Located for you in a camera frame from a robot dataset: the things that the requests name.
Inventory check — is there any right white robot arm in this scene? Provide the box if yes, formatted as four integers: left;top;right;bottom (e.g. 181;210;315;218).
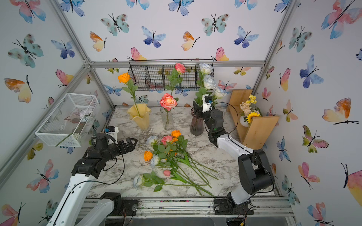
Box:
193;101;275;211

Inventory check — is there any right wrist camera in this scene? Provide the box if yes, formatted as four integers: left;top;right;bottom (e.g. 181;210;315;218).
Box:
202;94;213;113

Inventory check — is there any wooden corner shelf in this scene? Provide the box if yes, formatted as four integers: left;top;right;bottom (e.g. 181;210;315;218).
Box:
228;89;280;150

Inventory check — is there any pink rose pile top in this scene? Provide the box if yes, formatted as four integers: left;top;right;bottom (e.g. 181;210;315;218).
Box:
159;94;178;111

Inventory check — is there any white mesh wall basket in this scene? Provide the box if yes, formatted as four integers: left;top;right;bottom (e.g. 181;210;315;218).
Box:
35;93;99;147

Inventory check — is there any pink rose lower small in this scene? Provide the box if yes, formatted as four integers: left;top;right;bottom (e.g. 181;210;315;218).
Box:
163;170;171;177

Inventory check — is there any black wire wall basket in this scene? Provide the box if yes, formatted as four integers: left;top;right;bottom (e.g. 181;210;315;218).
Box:
128;58;215;91

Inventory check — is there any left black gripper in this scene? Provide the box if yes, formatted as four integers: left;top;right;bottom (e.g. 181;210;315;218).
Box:
102;137;138;162

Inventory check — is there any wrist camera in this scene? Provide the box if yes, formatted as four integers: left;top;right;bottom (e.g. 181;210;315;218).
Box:
104;126;119;144
202;94;213;113

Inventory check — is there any sunflower bouquet in white vase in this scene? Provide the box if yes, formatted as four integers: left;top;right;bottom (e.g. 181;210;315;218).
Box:
239;95;263;127

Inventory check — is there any purple ribbed glass vase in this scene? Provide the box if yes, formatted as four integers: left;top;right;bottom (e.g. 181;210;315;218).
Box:
190;108;204;136

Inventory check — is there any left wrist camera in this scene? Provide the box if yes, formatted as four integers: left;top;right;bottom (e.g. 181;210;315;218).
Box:
104;126;119;144

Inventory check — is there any clear ribbed glass vase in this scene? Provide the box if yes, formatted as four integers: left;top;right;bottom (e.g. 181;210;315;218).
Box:
160;107;173;130

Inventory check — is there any yellow wavy glass vase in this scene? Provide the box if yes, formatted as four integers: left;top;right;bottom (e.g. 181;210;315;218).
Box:
127;103;151;131

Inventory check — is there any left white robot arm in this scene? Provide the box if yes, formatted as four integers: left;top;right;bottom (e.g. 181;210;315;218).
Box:
48;132;138;226

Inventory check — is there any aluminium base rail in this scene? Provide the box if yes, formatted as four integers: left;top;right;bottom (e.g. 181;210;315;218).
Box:
81;197;295;218

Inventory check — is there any orange rose pile top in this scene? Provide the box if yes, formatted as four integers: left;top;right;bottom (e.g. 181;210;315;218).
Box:
171;130;182;138

